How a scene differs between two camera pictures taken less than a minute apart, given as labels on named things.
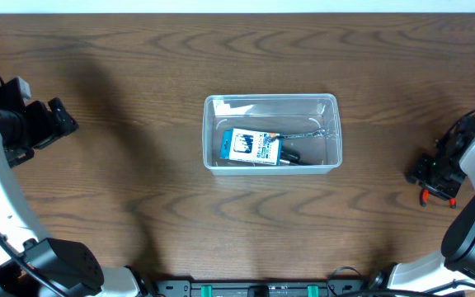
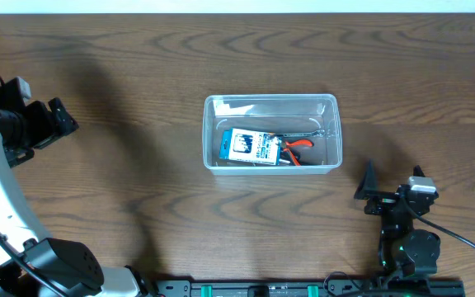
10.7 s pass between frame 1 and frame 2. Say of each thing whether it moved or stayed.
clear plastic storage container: stayed
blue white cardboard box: stayed
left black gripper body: stayed
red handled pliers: moved
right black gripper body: moved
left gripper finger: stayed
